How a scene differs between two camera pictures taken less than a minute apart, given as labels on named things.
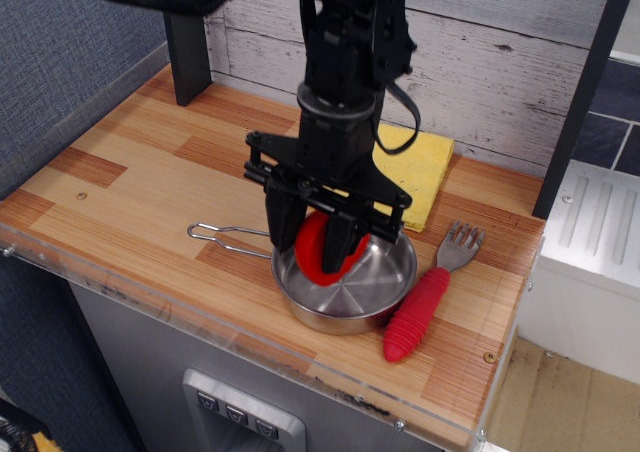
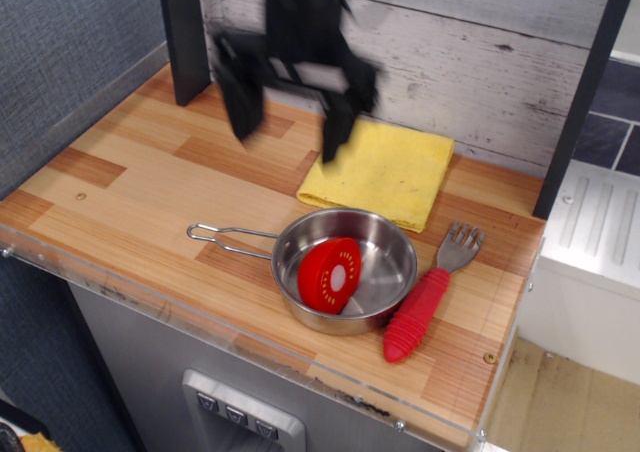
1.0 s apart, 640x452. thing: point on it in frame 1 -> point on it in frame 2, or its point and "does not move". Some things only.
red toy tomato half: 309,248 -> 328,273
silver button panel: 223,418 does not move
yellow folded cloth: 418,171 does not move
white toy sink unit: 583,297 does not move
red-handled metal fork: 414,319 does not move
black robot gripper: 332,163 -> 306,41
